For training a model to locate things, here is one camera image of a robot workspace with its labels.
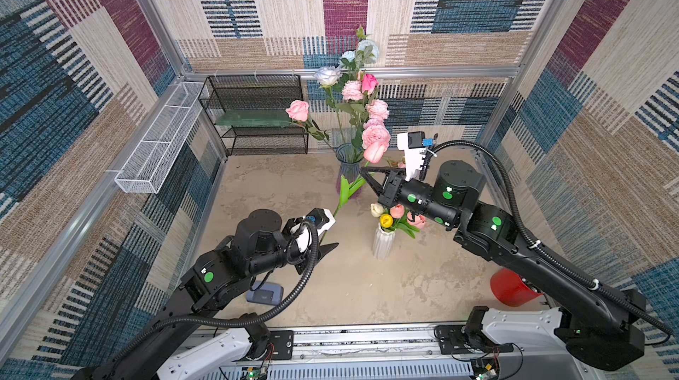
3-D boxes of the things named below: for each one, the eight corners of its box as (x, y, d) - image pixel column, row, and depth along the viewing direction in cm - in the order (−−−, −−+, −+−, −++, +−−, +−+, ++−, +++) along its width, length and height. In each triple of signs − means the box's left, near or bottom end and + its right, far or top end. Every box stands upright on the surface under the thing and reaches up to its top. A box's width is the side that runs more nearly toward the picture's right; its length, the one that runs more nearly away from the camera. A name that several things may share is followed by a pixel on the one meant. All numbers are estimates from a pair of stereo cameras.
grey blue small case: (247, 301, 83) (244, 298, 81) (254, 282, 87) (251, 279, 85) (279, 307, 82) (278, 304, 80) (285, 287, 86) (283, 284, 83)
